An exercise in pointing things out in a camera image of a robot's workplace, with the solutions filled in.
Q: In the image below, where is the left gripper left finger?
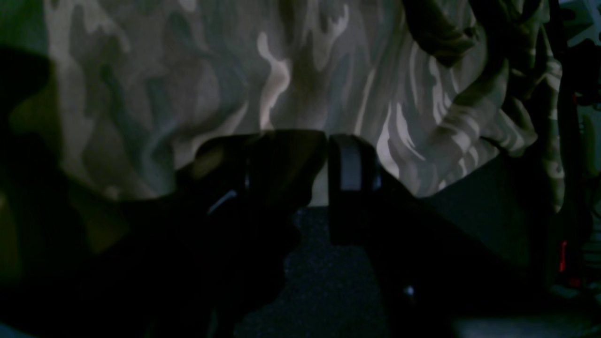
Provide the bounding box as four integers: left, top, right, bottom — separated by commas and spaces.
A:
174, 129, 327, 263

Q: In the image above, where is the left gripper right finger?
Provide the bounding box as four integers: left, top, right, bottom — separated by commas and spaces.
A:
328, 133, 414, 246

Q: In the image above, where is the camouflage t-shirt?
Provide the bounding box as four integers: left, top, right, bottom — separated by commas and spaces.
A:
1, 0, 565, 283

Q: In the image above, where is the black table cloth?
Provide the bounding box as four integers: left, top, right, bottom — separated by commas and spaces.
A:
234, 157, 561, 338

